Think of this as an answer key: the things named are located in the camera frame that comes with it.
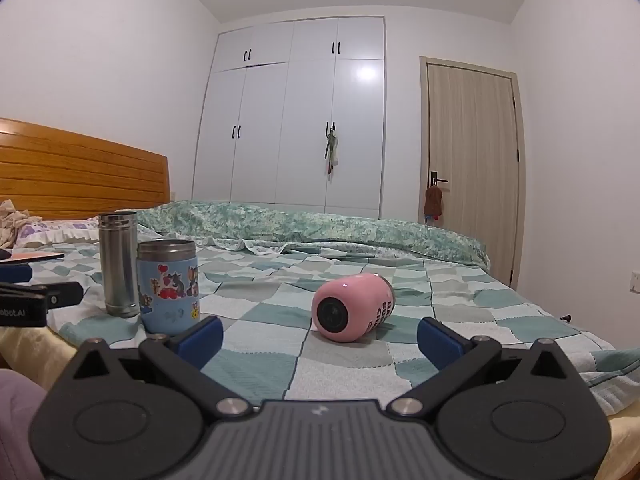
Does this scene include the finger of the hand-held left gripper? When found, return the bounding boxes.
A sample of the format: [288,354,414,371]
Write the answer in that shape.
[0,264,34,284]
[0,281,84,309]

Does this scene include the purple floral pillow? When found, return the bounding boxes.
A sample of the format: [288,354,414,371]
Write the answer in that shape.
[12,215,108,252]

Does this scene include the stainless steel thermos cup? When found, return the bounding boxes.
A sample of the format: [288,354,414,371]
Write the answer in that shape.
[97,211,141,319]

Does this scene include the purple clothing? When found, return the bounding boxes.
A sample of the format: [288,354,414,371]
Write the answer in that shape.
[0,368,49,480]

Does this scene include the green checked blanket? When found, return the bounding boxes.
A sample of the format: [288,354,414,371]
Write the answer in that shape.
[0,230,640,407]

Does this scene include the beige crumpled cloth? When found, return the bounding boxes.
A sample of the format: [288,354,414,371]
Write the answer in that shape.
[0,198,45,249]

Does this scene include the hanging green ornament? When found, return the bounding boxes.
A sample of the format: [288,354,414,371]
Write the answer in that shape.
[323,127,342,179]

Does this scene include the orange flat book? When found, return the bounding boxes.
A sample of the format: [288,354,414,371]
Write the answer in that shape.
[0,251,66,264]

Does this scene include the light wooden door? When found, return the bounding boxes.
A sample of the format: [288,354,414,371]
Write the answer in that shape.
[419,56,527,291]

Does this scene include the wooden headboard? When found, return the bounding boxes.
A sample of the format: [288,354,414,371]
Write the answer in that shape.
[0,117,170,222]

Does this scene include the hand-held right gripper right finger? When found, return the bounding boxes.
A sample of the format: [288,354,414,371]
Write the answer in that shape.
[392,317,577,417]

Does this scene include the brown pouch on door handle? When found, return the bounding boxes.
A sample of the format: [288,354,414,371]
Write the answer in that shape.
[423,184,445,224]

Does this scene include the green floral quilt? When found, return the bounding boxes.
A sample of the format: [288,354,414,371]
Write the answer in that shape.
[134,200,493,272]

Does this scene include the white wardrobe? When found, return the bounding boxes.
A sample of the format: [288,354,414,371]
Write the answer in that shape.
[191,16,387,221]

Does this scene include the pink cup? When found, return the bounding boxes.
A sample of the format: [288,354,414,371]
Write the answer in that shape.
[311,273,396,344]

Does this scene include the yellow bed sheet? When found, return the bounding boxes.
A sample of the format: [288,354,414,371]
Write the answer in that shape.
[0,326,640,480]

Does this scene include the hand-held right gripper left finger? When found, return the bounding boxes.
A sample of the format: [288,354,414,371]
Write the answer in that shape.
[65,316,252,419]

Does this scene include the blue cartoon print cup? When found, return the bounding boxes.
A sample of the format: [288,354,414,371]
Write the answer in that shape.
[136,239,202,336]

